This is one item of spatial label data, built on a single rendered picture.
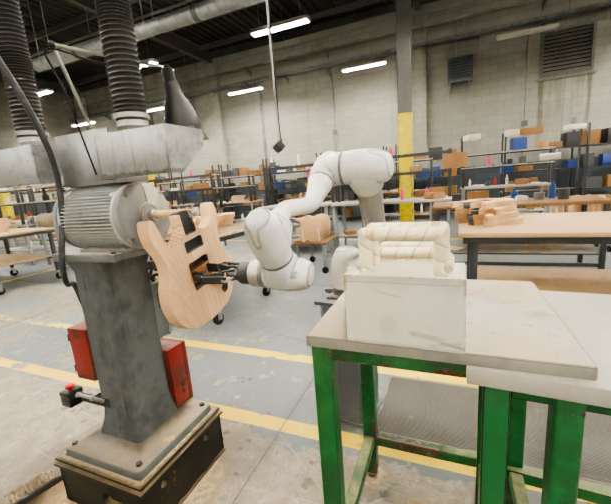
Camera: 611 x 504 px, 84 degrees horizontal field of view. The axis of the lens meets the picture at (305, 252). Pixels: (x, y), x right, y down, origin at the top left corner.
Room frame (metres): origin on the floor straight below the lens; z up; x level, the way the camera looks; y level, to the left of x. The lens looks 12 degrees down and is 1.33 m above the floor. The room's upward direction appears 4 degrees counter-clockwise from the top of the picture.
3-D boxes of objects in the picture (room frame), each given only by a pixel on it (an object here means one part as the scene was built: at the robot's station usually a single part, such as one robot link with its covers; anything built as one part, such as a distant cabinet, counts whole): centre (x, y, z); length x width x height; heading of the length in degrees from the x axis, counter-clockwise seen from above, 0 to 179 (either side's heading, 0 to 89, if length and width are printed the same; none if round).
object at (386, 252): (0.91, -0.29, 1.12); 0.20 x 0.03 x 0.03; 66
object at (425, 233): (0.76, -0.22, 1.20); 0.20 x 0.03 x 0.03; 66
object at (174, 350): (1.56, 0.75, 0.49); 0.25 x 0.12 x 0.37; 67
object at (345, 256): (1.78, -0.22, 0.87); 0.18 x 0.16 x 0.22; 67
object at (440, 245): (0.73, -0.30, 1.15); 0.03 x 0.03 x 0.09
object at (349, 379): (1.79, -0.21, 0.35); 0.28 x 0.28 x 0.70; 59
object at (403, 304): (0.81, -0.24, 1.02); 0.27 x 0.15 x 0.17; 67
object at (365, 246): (0.80, -0.14, 1.15); 0.03 x 0.03 x 0.09
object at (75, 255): (1.41, 0.82, 1.11); 0.36 x 0.24 x 0.04; 67
